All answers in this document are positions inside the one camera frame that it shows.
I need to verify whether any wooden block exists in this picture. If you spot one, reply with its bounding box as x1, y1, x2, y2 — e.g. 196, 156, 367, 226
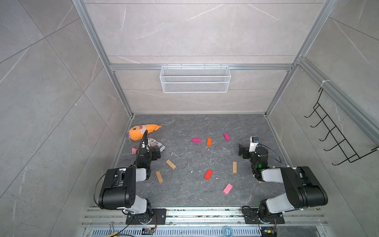
233, 162, 238, 174
166, 160, 176, 169
156, 171, 164, 184

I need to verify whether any orange block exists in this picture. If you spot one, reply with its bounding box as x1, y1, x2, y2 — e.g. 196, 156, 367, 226
207, 138, 212, 147

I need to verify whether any red block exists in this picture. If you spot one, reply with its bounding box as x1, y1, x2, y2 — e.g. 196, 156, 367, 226
204, 169, 213, 180

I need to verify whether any magenta block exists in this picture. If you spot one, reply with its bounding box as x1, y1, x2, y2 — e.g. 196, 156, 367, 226
224, 133, 230, 141
192, 138, 201, 143

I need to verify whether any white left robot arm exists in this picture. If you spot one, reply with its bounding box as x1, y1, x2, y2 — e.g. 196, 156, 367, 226
93, 131, 161, 221

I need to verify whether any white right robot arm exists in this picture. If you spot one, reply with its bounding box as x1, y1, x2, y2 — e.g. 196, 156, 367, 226
238, 137, 328, 224

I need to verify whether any small printed packet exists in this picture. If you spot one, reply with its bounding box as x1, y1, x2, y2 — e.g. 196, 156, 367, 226
148, 138, 165, 152

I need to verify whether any orange plush toy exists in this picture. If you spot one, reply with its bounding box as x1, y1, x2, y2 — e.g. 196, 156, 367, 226
126, 124, 161, 141

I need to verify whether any pink block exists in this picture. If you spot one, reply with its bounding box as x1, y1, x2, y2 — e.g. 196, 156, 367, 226
223, 183, 233, 195

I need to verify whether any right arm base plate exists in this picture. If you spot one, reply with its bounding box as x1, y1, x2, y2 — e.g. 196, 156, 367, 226
241, 206, 285, 224

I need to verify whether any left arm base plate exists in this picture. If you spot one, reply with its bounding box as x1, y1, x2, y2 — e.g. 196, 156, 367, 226
125, 208, 167, 225

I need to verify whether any aluminium rail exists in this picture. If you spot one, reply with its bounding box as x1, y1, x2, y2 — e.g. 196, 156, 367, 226
80, 206, 328, 227

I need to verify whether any white wire basket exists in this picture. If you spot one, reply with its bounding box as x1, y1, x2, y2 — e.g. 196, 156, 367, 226
159, 66, 232, 93

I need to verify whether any black wire hook rack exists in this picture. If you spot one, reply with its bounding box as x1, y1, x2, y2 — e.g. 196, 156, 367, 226
304, 88, 379, 166

